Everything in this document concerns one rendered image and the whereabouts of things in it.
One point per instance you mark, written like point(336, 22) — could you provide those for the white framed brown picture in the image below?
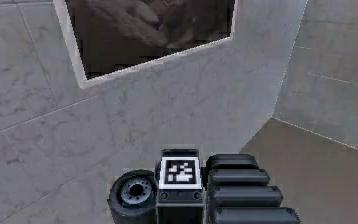
point(147, 33)

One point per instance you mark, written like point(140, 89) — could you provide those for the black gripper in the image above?
point(133, 196)

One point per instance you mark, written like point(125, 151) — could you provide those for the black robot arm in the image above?
point(240, 193)

